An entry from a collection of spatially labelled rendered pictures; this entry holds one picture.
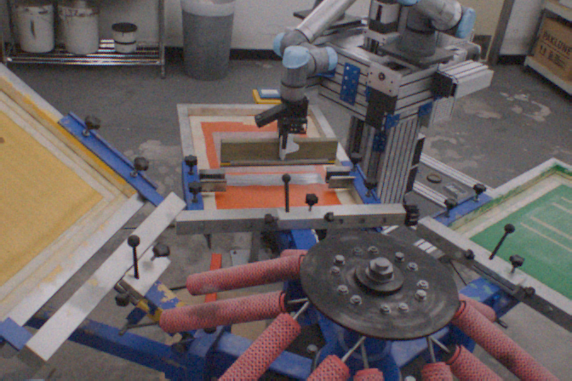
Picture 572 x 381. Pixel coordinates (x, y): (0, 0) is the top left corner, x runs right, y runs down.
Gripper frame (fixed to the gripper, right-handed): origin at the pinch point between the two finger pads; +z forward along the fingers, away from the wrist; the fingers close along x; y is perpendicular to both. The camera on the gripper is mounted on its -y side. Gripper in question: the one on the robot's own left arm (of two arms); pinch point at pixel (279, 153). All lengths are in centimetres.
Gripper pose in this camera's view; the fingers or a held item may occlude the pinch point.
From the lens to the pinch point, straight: 200.1
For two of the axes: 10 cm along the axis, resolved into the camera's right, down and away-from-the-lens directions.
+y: 9.8, -0.2, 2.2
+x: -2.0, -5.2, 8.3
